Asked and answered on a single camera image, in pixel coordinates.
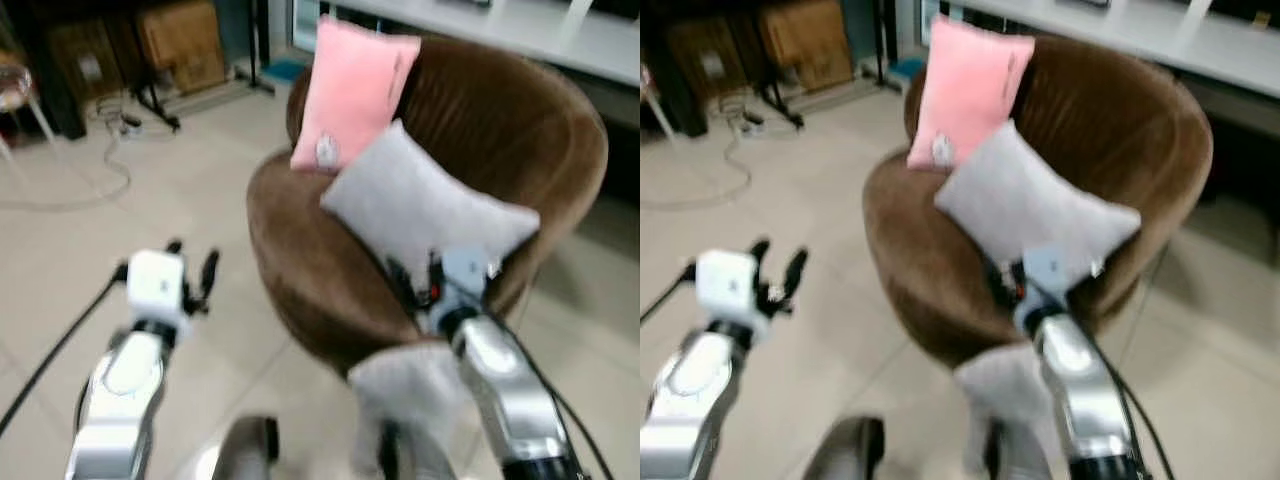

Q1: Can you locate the plain grey pillow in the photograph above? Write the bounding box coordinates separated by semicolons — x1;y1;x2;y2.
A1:
320;120;542;288
934;120;1144;288

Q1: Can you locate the white table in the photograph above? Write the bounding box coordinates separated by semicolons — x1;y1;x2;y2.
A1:
325;0;641;87
935;0;1280;99

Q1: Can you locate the grey left robot leg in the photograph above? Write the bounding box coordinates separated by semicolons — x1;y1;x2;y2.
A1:
800;415;887;480
212;415;282;480

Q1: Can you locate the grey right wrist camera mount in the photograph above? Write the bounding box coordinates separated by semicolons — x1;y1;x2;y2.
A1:
430;247;497;333
1012;244;1098;337

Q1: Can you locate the white-legged stool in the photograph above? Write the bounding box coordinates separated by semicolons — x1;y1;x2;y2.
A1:
640;60;669;141
0;48;58;156

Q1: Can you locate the grey pillow with lettering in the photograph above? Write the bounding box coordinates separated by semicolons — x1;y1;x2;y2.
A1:
953;344;1063;477
347;342;477;480

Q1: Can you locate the dark brown box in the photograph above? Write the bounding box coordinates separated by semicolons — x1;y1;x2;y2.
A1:
44;18;129;103
664;15;749;103

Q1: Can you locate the grey right robot leg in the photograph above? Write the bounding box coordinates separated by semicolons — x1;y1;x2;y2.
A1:
984;420;1009;480
374;420;403;480

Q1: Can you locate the brown cardboard box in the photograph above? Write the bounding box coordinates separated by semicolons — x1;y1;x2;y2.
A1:
135;0;228;97
757;0;853;95

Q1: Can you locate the black metal frame stand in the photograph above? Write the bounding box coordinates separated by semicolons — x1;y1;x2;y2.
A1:
858;0;901;91
232;0;279;97

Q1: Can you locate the brown velvet tub sofa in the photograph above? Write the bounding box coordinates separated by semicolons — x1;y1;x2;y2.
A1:
247;35;609;379
863;35;1215;371

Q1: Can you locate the grey robot leg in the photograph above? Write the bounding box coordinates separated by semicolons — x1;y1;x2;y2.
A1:
374;420;403;480
984;420;1009;480
800;415;887;480
212;415;282;480

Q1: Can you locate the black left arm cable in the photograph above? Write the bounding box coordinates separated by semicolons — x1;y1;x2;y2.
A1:
0;262;131;438
640;262;698;326

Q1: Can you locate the white floor cable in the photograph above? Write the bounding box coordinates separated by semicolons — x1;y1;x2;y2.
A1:
0;95;134;213
640;95;756;213

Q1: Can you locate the black tripod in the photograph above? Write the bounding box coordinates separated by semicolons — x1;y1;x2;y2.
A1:
752;75;807;131
128;75;183;133

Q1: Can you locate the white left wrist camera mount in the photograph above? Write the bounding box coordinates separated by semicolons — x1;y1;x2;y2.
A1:
126;250;190;327
695;249;773;331

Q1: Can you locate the pink pillow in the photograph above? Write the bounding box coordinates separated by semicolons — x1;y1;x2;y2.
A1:
290;15;422;176
907;14;1037;174

